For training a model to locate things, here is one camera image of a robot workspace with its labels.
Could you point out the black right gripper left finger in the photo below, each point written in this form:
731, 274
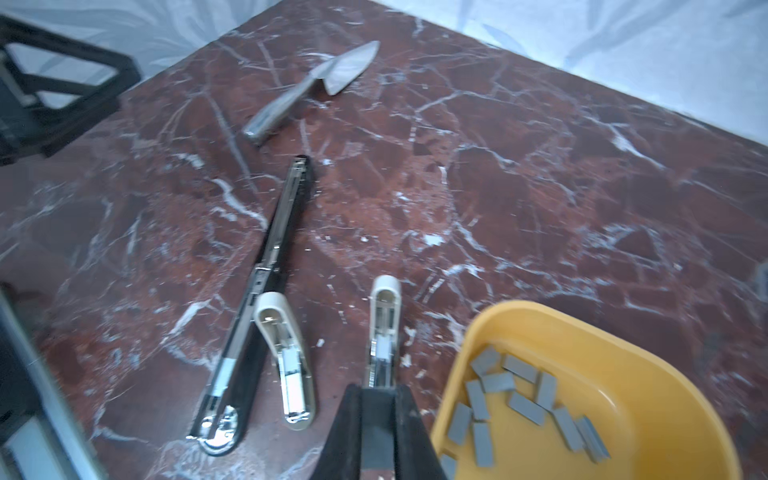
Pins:
340, 458

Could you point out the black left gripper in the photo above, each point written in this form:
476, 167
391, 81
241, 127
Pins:
41, 115

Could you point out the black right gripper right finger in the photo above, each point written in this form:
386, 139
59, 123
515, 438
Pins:
414, 455

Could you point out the beige stapler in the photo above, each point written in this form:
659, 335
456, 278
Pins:
278, 325
385, 303

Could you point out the grey staple strips pile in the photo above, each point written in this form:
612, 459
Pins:
522, 402

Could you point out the yellow plastic tray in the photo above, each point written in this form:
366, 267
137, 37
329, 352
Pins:
654, 423

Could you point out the grey toy trowel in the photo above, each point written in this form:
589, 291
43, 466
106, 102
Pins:
334, 74

